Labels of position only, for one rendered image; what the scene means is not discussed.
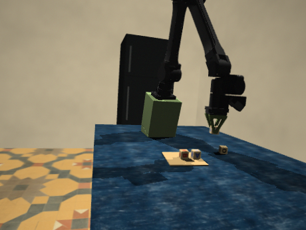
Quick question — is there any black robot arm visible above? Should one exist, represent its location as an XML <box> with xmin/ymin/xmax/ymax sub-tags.
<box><xmin>151</xmin><ymin>0</ymin><xmax>246</xmax><ymax>112</ymax></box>

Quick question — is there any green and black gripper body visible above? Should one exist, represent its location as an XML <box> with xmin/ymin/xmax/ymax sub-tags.
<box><xmin>205</xmin><ymin>93</ymin><xmax>229</xmax><ymax>116</ymax></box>

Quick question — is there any beige mat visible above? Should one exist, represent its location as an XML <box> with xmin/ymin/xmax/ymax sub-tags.
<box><xmin>162</xmin><ymin>152</ymin><xmax>208</xmax><ymax>166</ymax></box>

